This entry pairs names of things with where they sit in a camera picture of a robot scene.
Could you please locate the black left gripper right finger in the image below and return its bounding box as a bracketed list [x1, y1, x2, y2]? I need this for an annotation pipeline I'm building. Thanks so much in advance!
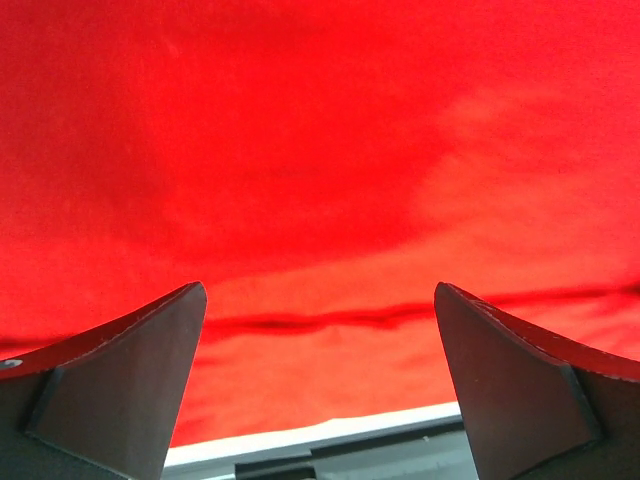
[434, 283, 639, 479]

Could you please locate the red t shirt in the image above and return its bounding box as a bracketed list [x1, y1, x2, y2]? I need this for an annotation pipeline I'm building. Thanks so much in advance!
[1, 1, 639, 445]

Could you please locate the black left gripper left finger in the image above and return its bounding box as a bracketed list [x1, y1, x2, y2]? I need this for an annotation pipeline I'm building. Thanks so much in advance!
[1, 282, 207, 479]

